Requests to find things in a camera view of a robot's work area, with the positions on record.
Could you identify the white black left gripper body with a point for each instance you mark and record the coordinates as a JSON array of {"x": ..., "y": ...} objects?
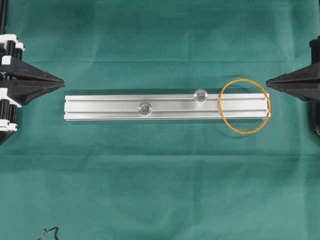
[{"x": 9, "y": 47}]

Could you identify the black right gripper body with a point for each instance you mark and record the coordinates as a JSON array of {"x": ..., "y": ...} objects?
[{"x": 315, "y": 106}]

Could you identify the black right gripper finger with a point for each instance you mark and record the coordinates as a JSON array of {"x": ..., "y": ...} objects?
[
  {"x": 309, "y": 73},
  {"x": 307, "y": 92}
]

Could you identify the right silver pulley shaft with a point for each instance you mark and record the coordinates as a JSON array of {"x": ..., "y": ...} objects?
[{"x": 200, "y": 95}]

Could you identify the black frame bar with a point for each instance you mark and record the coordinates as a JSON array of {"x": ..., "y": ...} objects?
[{"x": 3, "y": 15}]

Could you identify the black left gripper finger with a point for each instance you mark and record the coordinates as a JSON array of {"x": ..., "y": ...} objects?
[
  {"x": 23, "y": 71},
  {"x": 24, "y": 92}
]

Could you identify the orange rubber band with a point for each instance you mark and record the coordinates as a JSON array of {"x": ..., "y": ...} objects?
[{"x": 220, "y": 106}]

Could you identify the left silver pulley shaft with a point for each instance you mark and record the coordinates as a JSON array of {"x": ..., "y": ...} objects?
[{"x": 145, "y": 108}]

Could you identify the silver pulley shaft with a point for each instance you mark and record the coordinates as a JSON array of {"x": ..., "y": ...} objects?
[
  {"x": 200, "y": 95},
  {"x": 145, "y": 108}
]

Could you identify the aluminium extrusion rail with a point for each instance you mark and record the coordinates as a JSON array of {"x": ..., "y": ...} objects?
[{"x": 164, "y": 107}]

